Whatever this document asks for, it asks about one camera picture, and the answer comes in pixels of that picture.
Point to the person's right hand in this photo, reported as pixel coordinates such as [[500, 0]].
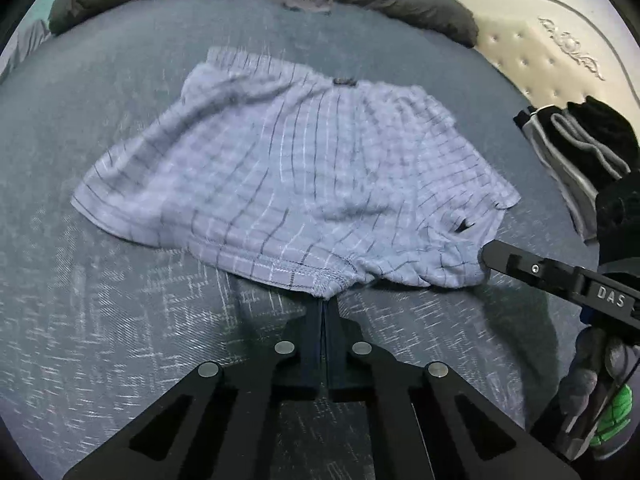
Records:
[[590, 375]]

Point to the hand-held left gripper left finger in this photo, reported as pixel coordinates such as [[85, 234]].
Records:
[[314, 355]]

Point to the beige tufted headboard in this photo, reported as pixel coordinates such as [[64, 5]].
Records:
[[540, 45]]

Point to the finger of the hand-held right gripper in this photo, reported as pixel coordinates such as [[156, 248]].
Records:
[[520, 265]]

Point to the blue-grey checked shorts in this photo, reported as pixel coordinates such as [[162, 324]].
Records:
[[300, 175]]

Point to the blue-grey woven bed cover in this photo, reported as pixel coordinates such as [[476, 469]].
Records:
[[125, 320]]

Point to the black fleece cloth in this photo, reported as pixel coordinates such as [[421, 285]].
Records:
[[620, 220]]

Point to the black garment with grey stripes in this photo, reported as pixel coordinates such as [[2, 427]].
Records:
[[575, 155]]

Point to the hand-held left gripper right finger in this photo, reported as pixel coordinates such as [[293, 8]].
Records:
[[334, 360]]

